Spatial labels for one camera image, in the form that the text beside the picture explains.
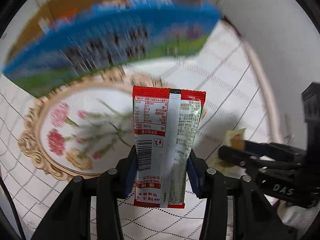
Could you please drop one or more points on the red white strip snack packet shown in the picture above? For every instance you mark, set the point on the red white strip snack packet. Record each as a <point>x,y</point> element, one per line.
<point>165,124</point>

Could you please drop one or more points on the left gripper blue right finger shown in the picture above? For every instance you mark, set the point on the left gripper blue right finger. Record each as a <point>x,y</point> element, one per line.
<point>195,171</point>

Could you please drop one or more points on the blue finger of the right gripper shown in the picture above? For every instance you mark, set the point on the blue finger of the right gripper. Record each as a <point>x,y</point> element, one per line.
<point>278,152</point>
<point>247,158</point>

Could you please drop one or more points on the open cardboard milk box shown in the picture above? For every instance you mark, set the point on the open cardboard milk box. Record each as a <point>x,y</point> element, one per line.
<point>69,39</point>

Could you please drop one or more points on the braised egg packet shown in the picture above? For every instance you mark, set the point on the braised egg packet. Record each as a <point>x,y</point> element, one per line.
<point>234,139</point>

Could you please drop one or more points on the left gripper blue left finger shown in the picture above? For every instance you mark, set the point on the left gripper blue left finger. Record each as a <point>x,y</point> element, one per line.
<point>131,171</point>

